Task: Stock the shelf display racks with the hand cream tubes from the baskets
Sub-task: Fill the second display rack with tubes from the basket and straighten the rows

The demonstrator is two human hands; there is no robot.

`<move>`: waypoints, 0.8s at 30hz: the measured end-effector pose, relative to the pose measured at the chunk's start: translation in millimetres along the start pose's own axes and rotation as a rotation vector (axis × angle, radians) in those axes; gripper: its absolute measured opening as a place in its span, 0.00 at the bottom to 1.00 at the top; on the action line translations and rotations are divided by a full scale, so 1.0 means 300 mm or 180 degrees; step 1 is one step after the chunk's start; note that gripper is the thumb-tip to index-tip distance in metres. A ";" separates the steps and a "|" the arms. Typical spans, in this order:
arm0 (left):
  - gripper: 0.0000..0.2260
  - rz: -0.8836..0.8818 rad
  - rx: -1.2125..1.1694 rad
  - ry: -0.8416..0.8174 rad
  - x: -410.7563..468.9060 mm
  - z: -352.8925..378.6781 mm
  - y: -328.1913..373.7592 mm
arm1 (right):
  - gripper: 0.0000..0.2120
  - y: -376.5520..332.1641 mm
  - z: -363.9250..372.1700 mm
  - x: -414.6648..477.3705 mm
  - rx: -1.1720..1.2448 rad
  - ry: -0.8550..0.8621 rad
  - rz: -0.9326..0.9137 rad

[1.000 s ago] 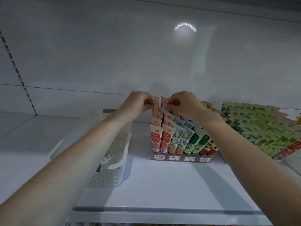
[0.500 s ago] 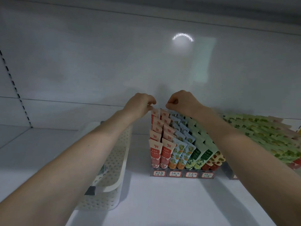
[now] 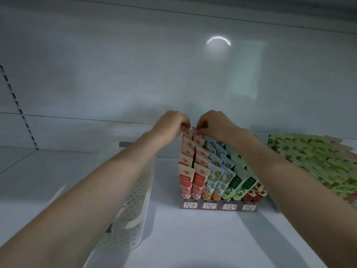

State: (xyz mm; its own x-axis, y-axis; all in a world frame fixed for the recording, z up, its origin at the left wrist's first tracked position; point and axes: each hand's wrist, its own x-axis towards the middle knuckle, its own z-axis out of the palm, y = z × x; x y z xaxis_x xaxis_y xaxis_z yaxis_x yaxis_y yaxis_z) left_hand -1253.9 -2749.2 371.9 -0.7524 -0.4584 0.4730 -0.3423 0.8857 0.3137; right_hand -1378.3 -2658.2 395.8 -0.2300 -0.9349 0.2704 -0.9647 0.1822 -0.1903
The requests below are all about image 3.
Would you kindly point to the person's right hand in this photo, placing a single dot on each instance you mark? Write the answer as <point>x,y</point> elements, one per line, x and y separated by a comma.
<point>218,126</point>

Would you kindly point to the person's right forearm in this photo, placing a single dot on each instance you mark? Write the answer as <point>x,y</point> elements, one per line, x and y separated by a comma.
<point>301,203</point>

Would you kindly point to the clear divider tray with labels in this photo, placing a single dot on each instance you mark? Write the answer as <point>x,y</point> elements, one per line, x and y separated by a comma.
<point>191,206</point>

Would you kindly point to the white metal shelf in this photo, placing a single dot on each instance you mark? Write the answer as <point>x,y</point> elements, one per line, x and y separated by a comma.
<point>195,242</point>

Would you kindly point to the person's left forearm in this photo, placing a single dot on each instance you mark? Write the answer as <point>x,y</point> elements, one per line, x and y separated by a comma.
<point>72,220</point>

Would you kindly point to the row of hand cream tubes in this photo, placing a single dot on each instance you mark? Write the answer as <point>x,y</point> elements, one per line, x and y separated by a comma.
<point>223,181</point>

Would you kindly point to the white perforated plastic basket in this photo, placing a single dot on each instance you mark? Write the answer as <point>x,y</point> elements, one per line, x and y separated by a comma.
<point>131,226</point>

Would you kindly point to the person's left hand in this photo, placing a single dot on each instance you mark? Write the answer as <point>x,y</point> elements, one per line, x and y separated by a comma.
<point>170,126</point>

